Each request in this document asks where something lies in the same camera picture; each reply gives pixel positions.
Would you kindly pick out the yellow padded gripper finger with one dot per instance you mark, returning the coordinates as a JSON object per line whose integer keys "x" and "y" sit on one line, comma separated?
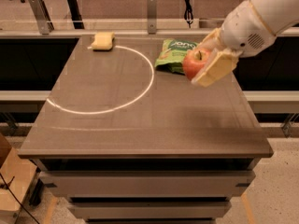
{"x": 219, "y": 64}
{"x": 212, "y": 41}

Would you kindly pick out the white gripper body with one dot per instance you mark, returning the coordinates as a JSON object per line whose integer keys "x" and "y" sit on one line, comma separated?
{"x": 244, "y": 32}

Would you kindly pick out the red apple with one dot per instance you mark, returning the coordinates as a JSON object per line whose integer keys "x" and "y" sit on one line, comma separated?
{"x": 194, "y": 61}

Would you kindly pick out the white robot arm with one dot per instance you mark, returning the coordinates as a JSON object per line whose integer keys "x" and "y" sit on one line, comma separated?
{"x": 279, "y": 15}

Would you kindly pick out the green snack bag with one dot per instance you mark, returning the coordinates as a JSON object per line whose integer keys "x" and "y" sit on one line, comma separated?
{"x": 173, "y": 54}

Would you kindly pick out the yellow sponge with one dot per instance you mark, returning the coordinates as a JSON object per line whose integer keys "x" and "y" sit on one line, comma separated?
{"x": 103, "y": 41}

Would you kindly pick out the grey drawer cabinet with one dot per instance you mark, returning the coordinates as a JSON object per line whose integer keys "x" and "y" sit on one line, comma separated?
{"x": 125, "y": 143}

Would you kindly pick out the black desk leg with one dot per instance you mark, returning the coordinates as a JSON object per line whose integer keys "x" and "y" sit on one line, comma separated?
{"x": 75, "y": 14}

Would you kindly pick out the cardboard box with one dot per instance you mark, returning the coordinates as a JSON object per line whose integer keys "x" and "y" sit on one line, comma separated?
{"x": 17, "y": 176}

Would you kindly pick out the middle metal bracket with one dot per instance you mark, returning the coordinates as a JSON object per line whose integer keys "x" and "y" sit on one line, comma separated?
{"x": 152, "y": 16}

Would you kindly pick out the metal bracket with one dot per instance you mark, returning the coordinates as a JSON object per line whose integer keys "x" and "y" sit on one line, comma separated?
{"x": 42, "y": 16}
{"x": 152, "y": 16}

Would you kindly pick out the left metal bracket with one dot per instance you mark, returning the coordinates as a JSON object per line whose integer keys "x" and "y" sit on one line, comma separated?
{"x": 42, "y": 16}

